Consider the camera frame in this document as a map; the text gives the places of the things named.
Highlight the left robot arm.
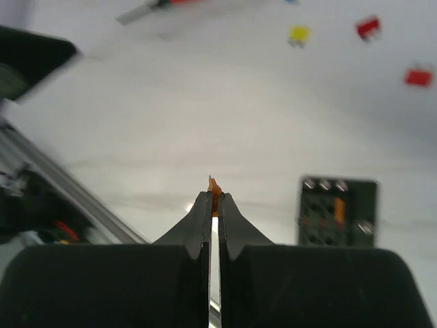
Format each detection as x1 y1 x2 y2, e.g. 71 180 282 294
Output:
1 25 80 101

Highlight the yellow blade fuse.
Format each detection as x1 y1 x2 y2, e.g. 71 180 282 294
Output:
288 25 311 48

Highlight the orange blade fuse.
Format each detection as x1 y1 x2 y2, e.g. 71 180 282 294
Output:
334 197 346 224

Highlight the brown blade fuse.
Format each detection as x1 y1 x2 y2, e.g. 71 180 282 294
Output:
208 176 223 217

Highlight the black fuse box base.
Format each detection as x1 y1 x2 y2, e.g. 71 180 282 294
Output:
296 176 378 248

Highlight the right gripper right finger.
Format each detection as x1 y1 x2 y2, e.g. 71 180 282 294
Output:
218 193 433 327

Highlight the red handled screwdriver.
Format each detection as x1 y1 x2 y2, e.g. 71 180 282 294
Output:
115 0 213 27

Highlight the aluminium front rail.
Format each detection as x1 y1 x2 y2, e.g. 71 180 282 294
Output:
1 121 147 244

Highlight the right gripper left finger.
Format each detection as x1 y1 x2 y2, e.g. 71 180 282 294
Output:
1 192 212 327

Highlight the dark red blade fuse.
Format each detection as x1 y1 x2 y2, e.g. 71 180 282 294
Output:
355 15 382 42

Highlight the bright red blade fuse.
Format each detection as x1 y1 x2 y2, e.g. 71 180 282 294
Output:
404 64 436 88

